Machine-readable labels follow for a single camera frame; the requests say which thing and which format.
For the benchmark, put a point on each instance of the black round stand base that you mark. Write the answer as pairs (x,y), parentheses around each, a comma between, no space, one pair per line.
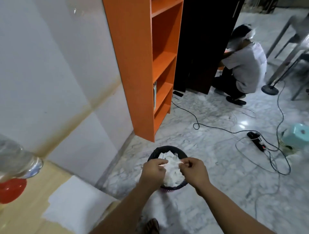
(270,90)

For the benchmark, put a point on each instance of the person's right hand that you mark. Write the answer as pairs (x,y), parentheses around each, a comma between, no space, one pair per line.
(196,173)

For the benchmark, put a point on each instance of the black flat device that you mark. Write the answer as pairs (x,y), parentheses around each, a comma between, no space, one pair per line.
(178,93)

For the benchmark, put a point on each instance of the person's left hand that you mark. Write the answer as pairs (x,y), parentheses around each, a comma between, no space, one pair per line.
(152,174)

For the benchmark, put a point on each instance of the pink waste basket black liner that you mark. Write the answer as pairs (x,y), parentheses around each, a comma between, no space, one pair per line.
(154,152)

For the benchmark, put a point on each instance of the clear plastic water bottle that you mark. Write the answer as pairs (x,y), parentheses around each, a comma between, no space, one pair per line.
(17,156)

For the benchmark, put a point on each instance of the person's right forearm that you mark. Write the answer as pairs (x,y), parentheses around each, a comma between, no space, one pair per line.
(231,212)

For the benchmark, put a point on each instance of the white paper napkins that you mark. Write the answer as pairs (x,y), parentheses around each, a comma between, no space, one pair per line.
(77,205)

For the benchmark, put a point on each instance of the crumpled white tissues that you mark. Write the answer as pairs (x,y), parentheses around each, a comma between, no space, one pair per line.
(172,173)

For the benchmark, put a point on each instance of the red plastic funnel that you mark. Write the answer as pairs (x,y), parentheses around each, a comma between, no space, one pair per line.
(10,190)

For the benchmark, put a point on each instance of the torn white napkin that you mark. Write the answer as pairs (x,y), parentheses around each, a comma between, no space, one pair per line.
(181,164)

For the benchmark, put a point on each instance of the black cabinet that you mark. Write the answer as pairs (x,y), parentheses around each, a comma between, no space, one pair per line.
(202,48)

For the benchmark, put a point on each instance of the white booklet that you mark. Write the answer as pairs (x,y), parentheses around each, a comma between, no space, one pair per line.
(155,96)

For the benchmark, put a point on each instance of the wooden table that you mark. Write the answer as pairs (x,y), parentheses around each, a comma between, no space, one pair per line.
(24,214)

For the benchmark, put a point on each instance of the person's left forearm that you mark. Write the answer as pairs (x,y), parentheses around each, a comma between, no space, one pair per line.
(123,214)

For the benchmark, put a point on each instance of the orange cabinet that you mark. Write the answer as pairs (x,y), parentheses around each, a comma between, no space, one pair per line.
(130,72)

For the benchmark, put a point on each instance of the black power strip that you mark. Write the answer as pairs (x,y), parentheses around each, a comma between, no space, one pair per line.
(257,142)

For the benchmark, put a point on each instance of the white headband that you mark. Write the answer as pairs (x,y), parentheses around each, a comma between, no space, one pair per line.
(250,35)

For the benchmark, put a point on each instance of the teal plastic stool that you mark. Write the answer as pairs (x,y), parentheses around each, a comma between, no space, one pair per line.
(295,137)

